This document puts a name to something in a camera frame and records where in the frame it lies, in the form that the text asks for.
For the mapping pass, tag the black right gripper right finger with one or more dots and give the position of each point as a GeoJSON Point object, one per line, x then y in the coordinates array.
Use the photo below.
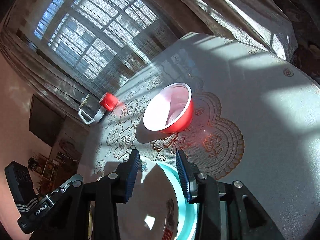
{"type": "Point", "coordinates": [199, 188]}

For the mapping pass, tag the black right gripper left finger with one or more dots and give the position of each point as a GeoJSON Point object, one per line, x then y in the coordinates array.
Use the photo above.
{"type": "Point", "coordinates": [117, 187]}

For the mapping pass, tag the red bowl white inside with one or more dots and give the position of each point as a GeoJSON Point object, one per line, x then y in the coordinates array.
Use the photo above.
{"type": "Point", "coordinates": [171, 110]}

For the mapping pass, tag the black striped sleeve forearm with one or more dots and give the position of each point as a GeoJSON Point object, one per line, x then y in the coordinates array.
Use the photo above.
{"type": "Point", "coordinates": [21, 187]}

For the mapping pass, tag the teal rimmed white plate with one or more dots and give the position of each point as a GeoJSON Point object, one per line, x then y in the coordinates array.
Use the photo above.
{"type": "Point", "coordinates": [157, 208]}

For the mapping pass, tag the wooden shelf cabinet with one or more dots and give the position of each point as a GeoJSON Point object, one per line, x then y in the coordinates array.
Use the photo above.
{"type": "Point", "coordinates": [60, 165]}

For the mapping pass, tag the white floral tablecloth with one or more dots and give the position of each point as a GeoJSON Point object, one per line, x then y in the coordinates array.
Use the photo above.
{"type": "Point", "coordinates": [255, 119]}

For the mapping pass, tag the large grid window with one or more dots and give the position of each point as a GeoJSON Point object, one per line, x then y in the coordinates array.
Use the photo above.
{"type": "Point", "coordinates": [88, 34]}

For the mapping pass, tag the sheer lace curtain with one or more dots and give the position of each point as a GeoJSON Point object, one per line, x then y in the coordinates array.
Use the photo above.
{"type": "Point", "coordinates": [260, 23]}

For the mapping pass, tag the dark wall television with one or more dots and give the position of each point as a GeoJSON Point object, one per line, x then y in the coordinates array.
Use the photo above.
{"type": "Point", "coordinates": [44, 123]}

